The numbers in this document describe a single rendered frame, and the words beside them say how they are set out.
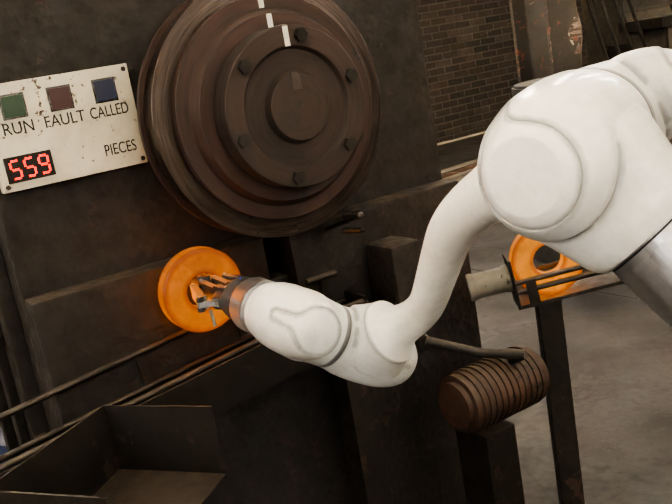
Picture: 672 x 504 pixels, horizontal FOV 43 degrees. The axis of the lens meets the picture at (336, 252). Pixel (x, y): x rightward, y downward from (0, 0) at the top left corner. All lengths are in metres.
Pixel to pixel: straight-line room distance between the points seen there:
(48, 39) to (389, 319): 0.77
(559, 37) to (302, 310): 4.69
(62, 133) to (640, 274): 1.07
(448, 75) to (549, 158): 9.03
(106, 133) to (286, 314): 0.55
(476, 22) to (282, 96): 8.64
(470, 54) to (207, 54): 8.56
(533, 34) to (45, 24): 4.66
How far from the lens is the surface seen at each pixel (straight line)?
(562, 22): 5.79
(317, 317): 1.20
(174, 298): 1.54
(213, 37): 1.52
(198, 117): 1.48
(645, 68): 0.94
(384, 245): 1.76
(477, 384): 1.74
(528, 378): 1.81
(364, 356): 1.30
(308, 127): 1.51
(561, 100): 0.77
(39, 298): 1.58
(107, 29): 1.64
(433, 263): 1.13
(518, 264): 1.83
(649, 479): 2.43
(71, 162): 1.58
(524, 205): 0.75
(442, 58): 9.72
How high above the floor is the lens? 1.20
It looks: 13 degrees down
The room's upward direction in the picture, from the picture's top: 10 degrees counter-clockwise
